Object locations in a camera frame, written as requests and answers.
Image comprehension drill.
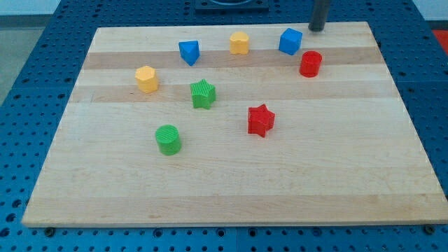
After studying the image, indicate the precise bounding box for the blue cube block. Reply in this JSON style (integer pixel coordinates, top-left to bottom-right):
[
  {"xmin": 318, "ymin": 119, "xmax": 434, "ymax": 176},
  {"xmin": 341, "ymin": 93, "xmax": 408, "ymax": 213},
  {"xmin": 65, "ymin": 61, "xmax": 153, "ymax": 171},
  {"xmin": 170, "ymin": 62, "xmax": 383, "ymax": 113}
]
[{"xmin": 279, "ymin": 28, "xmax": 302, "ymax": 55}]

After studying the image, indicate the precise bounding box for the blue triangle block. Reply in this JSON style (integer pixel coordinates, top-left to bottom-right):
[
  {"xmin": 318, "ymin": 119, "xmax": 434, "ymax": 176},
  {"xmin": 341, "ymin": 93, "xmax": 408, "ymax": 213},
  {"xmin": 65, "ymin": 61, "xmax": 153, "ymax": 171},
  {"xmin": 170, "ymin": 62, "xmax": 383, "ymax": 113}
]
[{"xmin": 178, "ymin": 41, "xmax": 200, "ymax": 66}]

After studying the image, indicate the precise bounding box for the red cylinder block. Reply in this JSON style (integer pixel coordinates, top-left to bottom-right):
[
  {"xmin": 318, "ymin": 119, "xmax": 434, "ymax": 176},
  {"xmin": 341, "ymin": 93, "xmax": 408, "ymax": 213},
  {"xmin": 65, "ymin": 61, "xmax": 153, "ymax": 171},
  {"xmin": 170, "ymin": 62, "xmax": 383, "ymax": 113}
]
[{"xmin": 299, "ymin": 50, "xmax": 323, "ymax": 78}]

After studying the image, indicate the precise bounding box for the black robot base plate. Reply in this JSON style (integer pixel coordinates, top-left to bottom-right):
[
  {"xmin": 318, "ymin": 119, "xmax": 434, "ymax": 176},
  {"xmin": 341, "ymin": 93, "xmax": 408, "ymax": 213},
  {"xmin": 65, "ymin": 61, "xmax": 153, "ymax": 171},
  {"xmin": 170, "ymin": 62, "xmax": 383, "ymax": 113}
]
[{"xmin": 193, "ymin": 0, "xmax": 270, "ymax": 12}]

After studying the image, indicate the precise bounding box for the red star block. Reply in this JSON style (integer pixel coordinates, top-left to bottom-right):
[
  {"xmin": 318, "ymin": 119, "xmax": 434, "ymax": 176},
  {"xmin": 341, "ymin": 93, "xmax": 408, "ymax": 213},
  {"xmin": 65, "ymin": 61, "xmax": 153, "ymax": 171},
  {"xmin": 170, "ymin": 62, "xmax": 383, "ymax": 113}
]
[{"xmin": 247, "ymin": 104, "xmax": 275, "ymax": 138}]

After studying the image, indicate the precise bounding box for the yellow heart block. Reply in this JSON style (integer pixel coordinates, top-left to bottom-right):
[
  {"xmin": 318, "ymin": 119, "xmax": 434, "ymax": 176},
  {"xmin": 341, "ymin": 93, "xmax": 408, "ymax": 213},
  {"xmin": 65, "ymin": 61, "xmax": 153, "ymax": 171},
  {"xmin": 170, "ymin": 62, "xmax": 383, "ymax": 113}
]
[{"xmin": 230, "ymin": 31, "xmax": 249, "ymax": 55}]

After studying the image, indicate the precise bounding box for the yellow hexagon block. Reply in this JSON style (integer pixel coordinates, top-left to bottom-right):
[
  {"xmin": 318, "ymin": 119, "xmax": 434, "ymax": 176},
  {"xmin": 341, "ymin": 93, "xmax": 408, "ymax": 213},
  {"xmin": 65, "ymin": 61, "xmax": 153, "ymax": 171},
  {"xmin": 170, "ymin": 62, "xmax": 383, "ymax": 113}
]
[{"xmin": 135, "ymin": 66, "xmax": 159, "ymax": 93}]

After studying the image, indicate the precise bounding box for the green star block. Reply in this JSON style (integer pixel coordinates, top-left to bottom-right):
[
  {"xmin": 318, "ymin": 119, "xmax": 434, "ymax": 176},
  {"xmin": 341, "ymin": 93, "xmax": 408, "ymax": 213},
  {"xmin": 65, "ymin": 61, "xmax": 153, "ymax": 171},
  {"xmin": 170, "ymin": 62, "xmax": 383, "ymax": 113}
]
[{"xmin": 190, "ymin": 79, "xmax": 216, "ymax": 109}]

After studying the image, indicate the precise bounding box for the green cylinder block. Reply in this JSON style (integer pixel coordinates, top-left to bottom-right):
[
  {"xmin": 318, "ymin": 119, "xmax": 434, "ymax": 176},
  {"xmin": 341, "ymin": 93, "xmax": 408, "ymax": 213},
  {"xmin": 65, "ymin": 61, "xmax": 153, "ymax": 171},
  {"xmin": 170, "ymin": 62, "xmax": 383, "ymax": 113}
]
[{"xmin": 155, "ymin": 125, "xmax": 182, "ymax": 155}]

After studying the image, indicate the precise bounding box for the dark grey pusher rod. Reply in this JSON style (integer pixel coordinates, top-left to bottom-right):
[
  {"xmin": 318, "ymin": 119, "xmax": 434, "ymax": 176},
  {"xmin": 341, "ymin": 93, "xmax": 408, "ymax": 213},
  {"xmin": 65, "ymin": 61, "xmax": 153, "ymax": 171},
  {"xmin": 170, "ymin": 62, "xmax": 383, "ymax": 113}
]
[{"xmin": 308, "ymin": 0, "xmax": 331, "ymax": 32}]

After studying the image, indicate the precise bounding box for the wooden board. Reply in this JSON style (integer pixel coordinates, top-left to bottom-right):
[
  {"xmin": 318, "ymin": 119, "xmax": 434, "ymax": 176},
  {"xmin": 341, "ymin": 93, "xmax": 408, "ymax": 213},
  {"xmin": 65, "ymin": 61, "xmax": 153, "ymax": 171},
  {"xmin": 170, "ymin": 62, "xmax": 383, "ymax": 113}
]
[{"xmin": 22, "ymin": 22, "xmax": 447, "ymax": 228}]

